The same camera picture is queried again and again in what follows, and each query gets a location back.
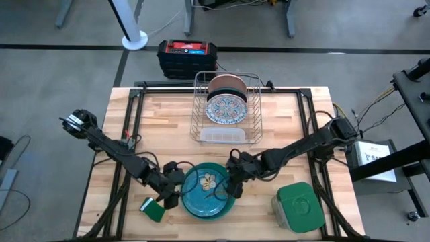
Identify black aluminium table frame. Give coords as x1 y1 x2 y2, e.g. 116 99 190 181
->
76 86 366 241

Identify wire dish rack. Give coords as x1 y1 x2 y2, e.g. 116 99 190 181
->
189 70 264 145

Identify green sponge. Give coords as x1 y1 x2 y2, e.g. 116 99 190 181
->
139 196 167 223

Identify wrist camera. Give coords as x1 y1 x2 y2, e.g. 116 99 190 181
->
247 157 263 174
156 174 172 191

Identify coloured wire bundle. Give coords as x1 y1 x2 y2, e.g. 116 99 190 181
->
351 85 406 135

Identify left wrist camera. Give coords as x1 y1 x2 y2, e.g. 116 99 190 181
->
156 174 172 191

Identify clear container with green lid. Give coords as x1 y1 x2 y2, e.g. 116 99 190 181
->
270 181 326 234

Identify red black power station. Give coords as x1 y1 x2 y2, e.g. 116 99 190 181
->
156 39 218 81

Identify grey cart platform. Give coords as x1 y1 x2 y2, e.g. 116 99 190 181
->
345 139 429 218

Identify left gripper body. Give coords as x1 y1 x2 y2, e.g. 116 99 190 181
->
144 166 174 201

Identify blue flower plate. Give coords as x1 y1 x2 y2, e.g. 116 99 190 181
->
181 167 232 218

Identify grey desk leg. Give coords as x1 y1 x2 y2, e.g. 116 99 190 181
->
54 0 74 30
132 0 146 22
284 0 299 39
183 0 197 37

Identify translucent white cutlery holder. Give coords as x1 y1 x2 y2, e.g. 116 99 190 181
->
199 126 247 145

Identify pink plate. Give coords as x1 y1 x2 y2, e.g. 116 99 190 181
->
207 73 248 95

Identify white printed box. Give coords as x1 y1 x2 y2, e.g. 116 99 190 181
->
355 140 398 183

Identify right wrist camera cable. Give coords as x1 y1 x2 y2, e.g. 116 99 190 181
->
211 177 233 202

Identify black side stand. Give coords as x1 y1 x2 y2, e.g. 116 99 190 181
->
349 57 430 202

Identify white floor cable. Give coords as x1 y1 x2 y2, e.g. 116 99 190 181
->
147 9 185 38

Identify black power cable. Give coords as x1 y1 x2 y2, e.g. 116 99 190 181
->
216 62 277 93

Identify black floor cable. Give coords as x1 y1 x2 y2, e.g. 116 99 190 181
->
0 188 32 233

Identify white ornate patterned plate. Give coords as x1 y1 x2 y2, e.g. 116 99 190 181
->
205 93 249 126

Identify yellow cable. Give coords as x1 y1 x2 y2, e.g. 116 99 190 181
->
332 102 347 118

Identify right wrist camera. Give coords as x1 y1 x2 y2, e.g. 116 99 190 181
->
247 157 263 174

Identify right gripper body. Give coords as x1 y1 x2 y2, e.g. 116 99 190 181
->
243 151 273 181

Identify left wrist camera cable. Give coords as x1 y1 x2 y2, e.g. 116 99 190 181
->
174 160 196 196

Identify tangled cables under desk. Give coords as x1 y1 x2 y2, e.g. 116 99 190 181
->
196 0 280 11

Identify large teal plate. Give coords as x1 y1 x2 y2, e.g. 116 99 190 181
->
180 162 237 222

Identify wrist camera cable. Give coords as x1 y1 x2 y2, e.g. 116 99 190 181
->
211 177 233 202
174 160 196 196

